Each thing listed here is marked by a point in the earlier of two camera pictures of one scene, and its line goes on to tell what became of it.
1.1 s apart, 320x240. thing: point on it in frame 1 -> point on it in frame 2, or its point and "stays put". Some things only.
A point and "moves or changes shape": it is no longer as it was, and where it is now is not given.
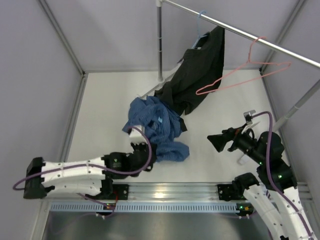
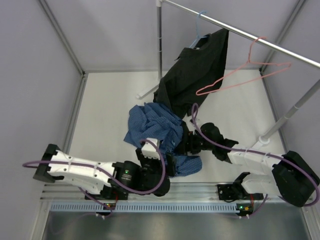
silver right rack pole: (278, 125) stays put
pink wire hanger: (287, 64) stays put
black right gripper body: (243, 142) -> (197, 143)
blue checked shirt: (161, 124) moves or changes shape
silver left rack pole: (159, 4) stays put
